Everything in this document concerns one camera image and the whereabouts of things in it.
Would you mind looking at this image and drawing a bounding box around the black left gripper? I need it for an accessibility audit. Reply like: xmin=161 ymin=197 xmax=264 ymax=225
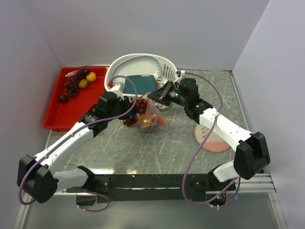
xmin=106 ymin=95 xmax=138 ymax=121

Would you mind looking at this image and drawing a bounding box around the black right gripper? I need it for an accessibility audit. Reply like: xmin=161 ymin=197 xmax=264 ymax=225
xmin=148 ymin=81 xmax=188 ymax=107

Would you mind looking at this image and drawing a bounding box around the clear zip bag orange zipper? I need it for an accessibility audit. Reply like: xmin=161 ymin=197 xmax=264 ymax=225
xmin=124 ymin=93 xmax=168 ymax=133

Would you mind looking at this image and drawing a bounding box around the dark red grape bunch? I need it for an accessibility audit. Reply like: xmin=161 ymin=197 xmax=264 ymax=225
xmin=123 ymin=98 xmax=148 ymax=127

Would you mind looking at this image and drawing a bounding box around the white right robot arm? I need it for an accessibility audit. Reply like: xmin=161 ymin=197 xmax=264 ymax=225
xmin=148 ymin=78 xmax=271 ymax=190

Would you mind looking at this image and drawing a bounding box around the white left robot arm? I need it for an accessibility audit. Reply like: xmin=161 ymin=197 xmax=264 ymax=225
xmin=17 ymin=92 xmax=136 ymax=205

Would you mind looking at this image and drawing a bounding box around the teal square plate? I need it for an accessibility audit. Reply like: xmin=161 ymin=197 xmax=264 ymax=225
xmin=127 ymin=75 xmax=157 ymax=96

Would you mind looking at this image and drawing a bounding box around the white plastic dish basket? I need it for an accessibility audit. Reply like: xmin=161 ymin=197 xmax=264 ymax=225
xmin=104 ymin=53 xmax=182 ymax=98

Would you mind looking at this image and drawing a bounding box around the yellow toy lemon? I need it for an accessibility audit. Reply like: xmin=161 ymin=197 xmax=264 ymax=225
xmin=86 ymin=72 xmax=97 ymax=83
xmin=78 ymin=79 xmax=90 ymax=89

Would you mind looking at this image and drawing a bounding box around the white oval plate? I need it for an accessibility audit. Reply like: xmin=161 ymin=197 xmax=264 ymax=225
xmin=106 ymin=54 xmax=162 ymax=82

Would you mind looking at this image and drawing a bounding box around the purple toy eggplant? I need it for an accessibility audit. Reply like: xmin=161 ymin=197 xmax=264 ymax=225
xmin=65 ymin=68 xmax=90 ymax=77

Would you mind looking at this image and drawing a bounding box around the red plastic tray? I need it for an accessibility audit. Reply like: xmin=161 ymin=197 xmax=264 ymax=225
xmin=43 ymin=66 xmax=107 ymax=132

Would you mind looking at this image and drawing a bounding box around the pink cream round plate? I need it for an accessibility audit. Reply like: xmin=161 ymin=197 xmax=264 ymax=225
xmin=194 ymin=125 xmax=230 ymax=153

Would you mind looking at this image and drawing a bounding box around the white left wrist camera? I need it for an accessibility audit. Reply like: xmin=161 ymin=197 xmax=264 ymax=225
xmin=109 ymin=82 xmax=125 ymax=94

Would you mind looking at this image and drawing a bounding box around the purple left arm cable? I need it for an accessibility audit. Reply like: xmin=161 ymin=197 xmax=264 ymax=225
xmin=18 ymin=75 xmax=138 ymax=213

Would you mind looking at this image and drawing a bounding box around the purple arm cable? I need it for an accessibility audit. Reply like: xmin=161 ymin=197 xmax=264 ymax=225
xmin=180 ymin=71 xmax=239 ymax=206
xmin=18 ymin=75 xmax=138 ymax=213

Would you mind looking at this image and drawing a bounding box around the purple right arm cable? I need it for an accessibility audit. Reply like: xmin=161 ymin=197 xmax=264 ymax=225
xmin=180 ymin=71 xmax=239 ymax=206

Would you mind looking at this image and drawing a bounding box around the black base frame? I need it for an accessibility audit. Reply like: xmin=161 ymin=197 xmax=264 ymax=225
xmin=67 ymin=174 xmax=236 ymax=205

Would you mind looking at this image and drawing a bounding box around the aluminium rail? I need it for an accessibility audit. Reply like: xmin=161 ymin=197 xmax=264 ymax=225
xmin=54 ymin=173 xmax=276 ymax=195

